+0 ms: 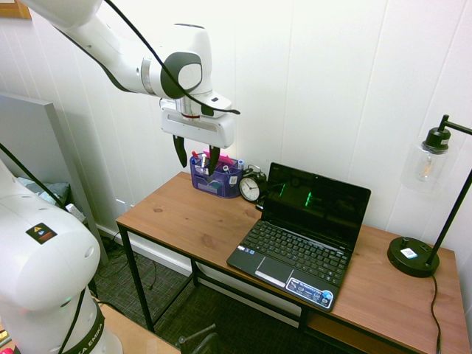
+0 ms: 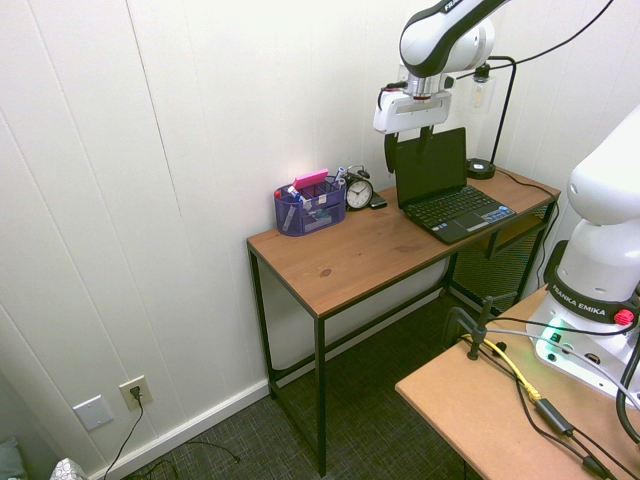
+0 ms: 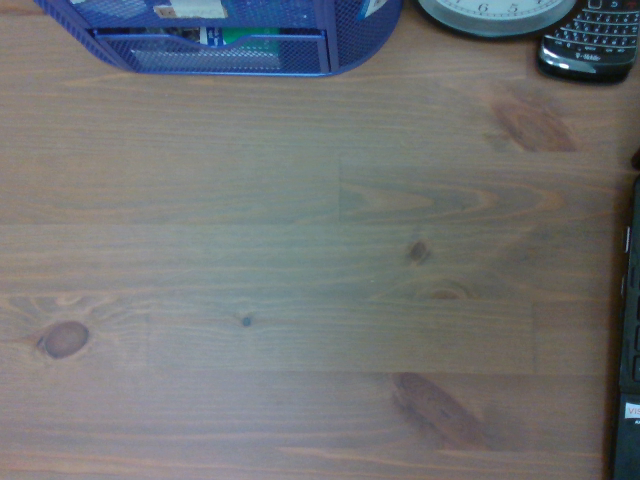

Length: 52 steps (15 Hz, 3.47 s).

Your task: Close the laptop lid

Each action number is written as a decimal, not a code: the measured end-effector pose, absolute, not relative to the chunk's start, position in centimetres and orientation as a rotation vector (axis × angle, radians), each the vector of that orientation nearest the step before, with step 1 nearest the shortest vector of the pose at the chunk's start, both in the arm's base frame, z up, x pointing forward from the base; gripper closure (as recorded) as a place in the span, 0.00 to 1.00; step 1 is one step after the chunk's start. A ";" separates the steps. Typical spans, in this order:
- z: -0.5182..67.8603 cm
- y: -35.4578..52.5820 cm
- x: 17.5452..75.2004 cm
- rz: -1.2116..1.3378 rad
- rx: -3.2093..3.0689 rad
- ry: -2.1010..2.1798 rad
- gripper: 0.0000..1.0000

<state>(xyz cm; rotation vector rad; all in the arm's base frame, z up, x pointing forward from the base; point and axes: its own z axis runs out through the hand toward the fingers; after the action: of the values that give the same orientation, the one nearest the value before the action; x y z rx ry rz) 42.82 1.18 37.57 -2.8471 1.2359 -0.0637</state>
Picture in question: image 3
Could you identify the black laptop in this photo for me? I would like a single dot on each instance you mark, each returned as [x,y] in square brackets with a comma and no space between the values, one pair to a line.
[631,350]

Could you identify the blue mesh desk organizer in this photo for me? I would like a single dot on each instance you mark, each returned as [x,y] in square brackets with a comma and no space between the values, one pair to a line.
[310,50]

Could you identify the round white analog clock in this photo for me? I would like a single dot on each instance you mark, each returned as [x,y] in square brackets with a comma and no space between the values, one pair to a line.
[492,17]

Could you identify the black keypad mobile phone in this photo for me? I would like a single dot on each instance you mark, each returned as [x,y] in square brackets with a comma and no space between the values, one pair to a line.
[590,45]

